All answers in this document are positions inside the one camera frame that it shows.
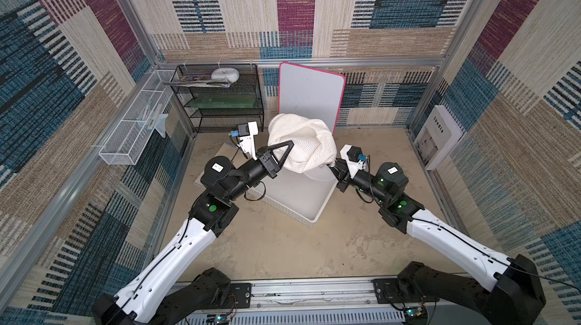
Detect white mesh laundry bag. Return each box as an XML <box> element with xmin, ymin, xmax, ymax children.
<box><xmin>268</xmin><ymin>113</ymin><xmax>337</xmax><ymax>174</ymax></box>

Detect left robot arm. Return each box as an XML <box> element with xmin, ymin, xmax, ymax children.
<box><xmin>92</xmin><ymin>140</ymin><xmax>294</xmax><ymax>324</ymax></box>

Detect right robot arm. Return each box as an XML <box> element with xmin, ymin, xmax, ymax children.
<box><xmin>330</xmin><ymin>159</ymin><xmax>546</xmax><ymax>324</ymax></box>

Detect white perforated plastic basket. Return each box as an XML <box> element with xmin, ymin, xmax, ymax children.
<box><xmin>247</xmin><ymin>166</ymin><xmax>337</xmax><ymax>228</ymax></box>

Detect pink framed whiteboard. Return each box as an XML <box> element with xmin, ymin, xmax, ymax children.
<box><xmin>278</xmin><ymin>63</ymin><xmax>346</xmax><ymax>131</ymax></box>

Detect black mesh shelf rack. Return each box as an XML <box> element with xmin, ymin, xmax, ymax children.
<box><xmin>165</xmin><ymin>64</ymin><xmax>265</xmax><ymax>134</ymax></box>

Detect green board in shelf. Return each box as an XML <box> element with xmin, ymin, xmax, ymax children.
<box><xmin>185</xmin><ymin>94</ymin><xmax>258</xmax><ymax>110</ymax></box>

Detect white round object on shelf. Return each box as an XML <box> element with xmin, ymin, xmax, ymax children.
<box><xmin>211</xmin><ymin>67</ymin><xmax>240</xmax><ymax>84</ymax></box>

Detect magazines on shelf top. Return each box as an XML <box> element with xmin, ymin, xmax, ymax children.
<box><xmin>165</xmin><ymin>74</ymin><xmax>232</xmax><ymax>88</ymax></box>

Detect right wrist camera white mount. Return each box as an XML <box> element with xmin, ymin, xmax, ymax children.
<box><xmin>340</xmin><ymin>144</ymin><xmax>369</xmax><ymax>178</ymax></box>

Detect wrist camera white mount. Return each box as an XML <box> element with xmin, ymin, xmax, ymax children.
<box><xmin>230</xmin><ymin>122</ymin><xmax>259</xmax><ymax>159</ymax></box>
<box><xmin>340</xmin><ymin>144</ymin><xmax>369</xmax><ymax>178</ymax></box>

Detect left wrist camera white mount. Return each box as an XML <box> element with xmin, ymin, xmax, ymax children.
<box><xmin>230</xmin><ymin>122</ymin><xmax>259</xmax><ymax>159</ymax></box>

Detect white Inedia wall calendar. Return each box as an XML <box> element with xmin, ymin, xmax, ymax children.
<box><xmin>414</xmin><ymin>105</ymin><xmax>463</xmax><ymax>171</ymax></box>

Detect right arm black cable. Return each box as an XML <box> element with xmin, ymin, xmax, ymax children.
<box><xmin>353</xmin><ymin>183</ymin><xmax>581</xmax><ymax>294</ymax></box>

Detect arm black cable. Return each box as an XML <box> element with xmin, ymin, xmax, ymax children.
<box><xmin>353</xmin><ymin>183</ymin><xmax>581</xmax><ymax>294</ymax></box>
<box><xmin>117</xmin><ymin>143</ymin><xmax>269</xmax><ymax>308</ymax></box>

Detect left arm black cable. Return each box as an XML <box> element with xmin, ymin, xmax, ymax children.
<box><xmin>117</xmin><ymin>143</ymin><xmax>269</xmax><ymax>308</ymax></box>

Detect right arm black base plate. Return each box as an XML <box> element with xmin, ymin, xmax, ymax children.
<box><xmin>372</xmin><ymin>277</ymin><xmax>440</xmax><ymax>305</ymax></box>

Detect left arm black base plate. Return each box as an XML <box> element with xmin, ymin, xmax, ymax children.
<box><xmin>195</xmin><ymin>283</ymin><xmax>252</xmax><ymax>311</ymax></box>

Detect white wire wall basket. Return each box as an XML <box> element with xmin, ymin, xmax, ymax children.
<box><xmin>99</xmin><ymin>69</ymin><xmax>173</xmax><ymax>166</ymax></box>

